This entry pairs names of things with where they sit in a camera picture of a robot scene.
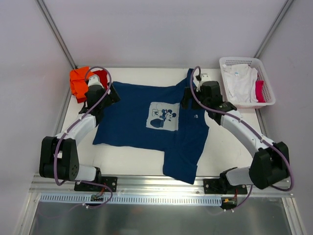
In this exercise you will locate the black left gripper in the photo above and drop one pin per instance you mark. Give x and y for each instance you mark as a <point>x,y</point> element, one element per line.
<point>112,95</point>

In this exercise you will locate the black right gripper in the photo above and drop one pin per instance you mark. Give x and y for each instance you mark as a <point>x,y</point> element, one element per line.
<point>187,98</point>

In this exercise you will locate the blue printed t shirt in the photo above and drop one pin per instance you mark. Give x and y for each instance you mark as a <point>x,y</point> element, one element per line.
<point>151,117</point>

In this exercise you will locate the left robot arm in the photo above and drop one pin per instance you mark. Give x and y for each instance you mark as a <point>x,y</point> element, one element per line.
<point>59,155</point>

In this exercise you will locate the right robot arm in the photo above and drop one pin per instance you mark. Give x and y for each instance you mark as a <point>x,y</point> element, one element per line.
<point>270,160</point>

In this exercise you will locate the red folded t shirt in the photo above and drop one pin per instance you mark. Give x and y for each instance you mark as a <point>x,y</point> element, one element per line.
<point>102,75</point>

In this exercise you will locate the orange folded t shirt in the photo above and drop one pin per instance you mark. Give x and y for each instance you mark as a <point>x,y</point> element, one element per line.
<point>77,82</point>

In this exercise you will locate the white t shirt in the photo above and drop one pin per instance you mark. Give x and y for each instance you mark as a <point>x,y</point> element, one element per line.
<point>240,82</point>

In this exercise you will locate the white plastic basket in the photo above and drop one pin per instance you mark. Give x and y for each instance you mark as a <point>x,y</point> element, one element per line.
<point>261,75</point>

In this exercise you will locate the pink t shirt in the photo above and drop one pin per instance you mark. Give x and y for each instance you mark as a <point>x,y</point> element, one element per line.
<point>258,91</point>

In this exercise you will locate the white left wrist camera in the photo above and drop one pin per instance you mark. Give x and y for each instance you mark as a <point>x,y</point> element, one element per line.
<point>94,80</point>

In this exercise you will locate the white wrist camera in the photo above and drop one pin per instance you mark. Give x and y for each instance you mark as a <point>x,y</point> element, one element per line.
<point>203,78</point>
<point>94,80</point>

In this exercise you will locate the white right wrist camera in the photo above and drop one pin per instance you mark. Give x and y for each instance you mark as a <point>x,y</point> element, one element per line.
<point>203,78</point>

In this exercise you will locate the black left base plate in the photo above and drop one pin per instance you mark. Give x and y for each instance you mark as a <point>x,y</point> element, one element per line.
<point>101,183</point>

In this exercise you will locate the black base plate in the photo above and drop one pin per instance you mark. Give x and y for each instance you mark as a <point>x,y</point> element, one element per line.
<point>220,186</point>
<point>101,183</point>

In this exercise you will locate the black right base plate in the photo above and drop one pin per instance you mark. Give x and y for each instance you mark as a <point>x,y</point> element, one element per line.
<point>220,186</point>

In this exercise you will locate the aluminium front rail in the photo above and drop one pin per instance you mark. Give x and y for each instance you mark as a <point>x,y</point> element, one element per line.
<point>131,185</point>

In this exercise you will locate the left aluminium corner post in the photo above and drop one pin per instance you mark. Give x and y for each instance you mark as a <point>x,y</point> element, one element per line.
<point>55,31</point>

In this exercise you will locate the aluminium corner post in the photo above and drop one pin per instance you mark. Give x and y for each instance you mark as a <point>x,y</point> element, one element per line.
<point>55,31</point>
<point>274,26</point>

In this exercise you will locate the white slotted cable duct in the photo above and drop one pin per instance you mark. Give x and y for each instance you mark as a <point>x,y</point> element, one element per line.
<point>131,199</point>

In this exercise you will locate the right aluminium corner post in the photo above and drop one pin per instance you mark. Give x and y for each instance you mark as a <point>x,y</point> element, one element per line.
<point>274,26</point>

